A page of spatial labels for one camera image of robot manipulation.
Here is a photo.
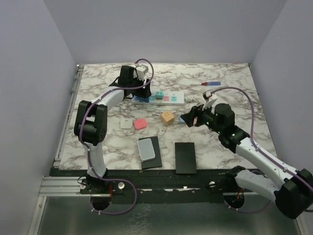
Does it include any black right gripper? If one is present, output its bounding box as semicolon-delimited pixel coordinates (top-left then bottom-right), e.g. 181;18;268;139
180;100;223;134

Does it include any blue cube socket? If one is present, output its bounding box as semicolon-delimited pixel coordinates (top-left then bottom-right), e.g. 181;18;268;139
136;96;150;103

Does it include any beige cube socket adapter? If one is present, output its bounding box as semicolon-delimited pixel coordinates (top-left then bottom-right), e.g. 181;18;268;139
160;111;175;126

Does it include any white power strip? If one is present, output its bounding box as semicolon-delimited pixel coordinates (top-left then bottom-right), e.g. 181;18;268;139
132;91;185;106

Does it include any white folding plug adapter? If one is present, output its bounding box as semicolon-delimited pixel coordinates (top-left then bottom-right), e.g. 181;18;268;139
120;118;133;129

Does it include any pink plug adapter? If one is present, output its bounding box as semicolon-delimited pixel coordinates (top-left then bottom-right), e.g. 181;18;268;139
134;118;147;130

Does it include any teal USB charger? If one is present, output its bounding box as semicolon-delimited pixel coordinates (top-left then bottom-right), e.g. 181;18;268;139
155;91;164;100

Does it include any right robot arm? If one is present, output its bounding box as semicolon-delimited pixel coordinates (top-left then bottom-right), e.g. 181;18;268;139
181;103;313;219

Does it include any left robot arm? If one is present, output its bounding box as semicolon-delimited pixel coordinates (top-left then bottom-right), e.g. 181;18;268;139
74;64;151;193

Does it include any blue red screwdriver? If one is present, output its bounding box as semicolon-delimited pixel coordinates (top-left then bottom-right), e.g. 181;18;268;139
191;81;221;86

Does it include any black rectangular slab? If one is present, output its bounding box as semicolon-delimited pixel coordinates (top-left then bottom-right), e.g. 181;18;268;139
175;142;197;174

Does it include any grey white power bank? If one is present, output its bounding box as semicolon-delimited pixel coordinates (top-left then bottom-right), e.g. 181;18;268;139
137;139;156;162

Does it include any black slab under power bank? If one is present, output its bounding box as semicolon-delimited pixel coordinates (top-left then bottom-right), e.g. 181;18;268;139
137;136;162;170

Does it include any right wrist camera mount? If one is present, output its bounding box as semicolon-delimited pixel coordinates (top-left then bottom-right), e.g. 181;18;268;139
202;90;218;111

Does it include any aluminium table edge rail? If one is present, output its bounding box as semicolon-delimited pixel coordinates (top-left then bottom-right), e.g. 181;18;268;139
53;64;85;168

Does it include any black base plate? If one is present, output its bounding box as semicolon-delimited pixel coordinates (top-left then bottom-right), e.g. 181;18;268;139
50;168;249;208

